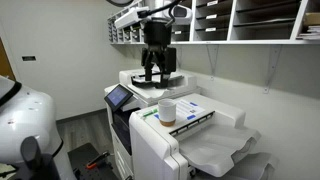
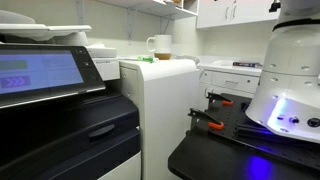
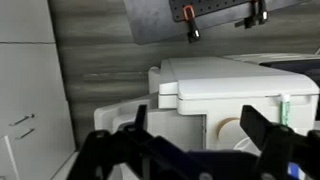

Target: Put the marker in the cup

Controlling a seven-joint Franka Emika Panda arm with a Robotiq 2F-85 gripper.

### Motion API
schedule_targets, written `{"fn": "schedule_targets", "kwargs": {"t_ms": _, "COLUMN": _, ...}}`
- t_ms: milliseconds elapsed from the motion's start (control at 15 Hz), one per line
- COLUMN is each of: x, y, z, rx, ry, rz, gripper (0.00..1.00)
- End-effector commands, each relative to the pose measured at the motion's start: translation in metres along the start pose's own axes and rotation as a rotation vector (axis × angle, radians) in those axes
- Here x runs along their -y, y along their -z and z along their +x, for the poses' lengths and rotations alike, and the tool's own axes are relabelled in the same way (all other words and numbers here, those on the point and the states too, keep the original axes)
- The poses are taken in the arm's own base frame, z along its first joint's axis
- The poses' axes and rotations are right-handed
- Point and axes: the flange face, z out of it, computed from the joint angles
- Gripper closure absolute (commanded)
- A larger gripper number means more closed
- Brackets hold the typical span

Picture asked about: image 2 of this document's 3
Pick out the green and white marker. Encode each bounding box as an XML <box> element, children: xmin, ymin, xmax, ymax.
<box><xmin>138</xmin><ymin>56</ymin><xmax>156</xmax><ymax>63</ymax></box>

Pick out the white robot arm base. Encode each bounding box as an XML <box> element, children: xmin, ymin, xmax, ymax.
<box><xmin>245</xmin><ymin>0</ymin><xmax>320</xmax><ymax>143</ymax></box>

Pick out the white printer finisher unit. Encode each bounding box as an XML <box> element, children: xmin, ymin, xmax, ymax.
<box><xmin>120</xmin><ymin>59</ymin><xmax>199</xmax><ymax>180</ymax></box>

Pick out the white mug with brown base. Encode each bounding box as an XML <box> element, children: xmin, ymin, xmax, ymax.
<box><xmin>146</xmin><ymin>35</ymin><xmax>172</xmax><ymax>60</ymax></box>

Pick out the near black orange clamp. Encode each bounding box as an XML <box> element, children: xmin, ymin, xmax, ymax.
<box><xmin>188</xmin><ymin>108</ymin><xmax>224</xmax><ymax>130</ymax></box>

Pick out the black orange clamp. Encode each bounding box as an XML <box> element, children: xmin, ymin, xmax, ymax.
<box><xmin>188</xmin><ymin>108</ymin><xmax>224</xmax><ymax>130</ymax></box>
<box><xmin>207</xmin><ymin>92</ymin><xmax>233</xmax><ymax>106</ymax></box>

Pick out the far black orange clamp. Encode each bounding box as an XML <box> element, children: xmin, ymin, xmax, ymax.
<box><xmin>207</xmin><ymin>92</ymin><xmax>233</xmax><ymax>106</ymax></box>

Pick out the white counter drawer cabinet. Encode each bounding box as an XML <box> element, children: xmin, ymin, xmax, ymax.
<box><xmin>196</xmin><ymin>60</ymin><xmax>261</xmax><ymax>109</ymax></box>

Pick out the black robot table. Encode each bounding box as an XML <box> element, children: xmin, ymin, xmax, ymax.
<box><xmin>168</xmin><ymin>120</ymin><xmax>320</xmax><ymax>180</ymax></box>

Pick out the black perforated mounting board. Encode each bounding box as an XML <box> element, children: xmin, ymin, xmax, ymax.
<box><xmin>207</xmin><ymin>94</ymin><xmax>320</xmax><ymax>171</ymax></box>

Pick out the dark book on counter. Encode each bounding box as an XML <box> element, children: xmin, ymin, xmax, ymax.
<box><xmin>232</xmin><ymin>62</ymin><xmax>263</xmax><ymax>68</ymax></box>

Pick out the large office printer copier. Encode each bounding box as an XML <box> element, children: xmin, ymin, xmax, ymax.
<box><xmin>0</xmin><ymin>11</ymin><xmax>141</xmax><ymax>180</ymax></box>

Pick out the printer touchscreen control panel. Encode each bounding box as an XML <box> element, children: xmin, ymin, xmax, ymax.
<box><xmin>0</xmin><ymin>44</ymin><xmax>105</xmax><ymax>109</ymax></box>

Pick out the white upper wall cabinet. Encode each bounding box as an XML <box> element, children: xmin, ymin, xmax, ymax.
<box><xmin>197</xmin><ymin>0</ymin><xmax>280</xmax><ymax>29</ymax></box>

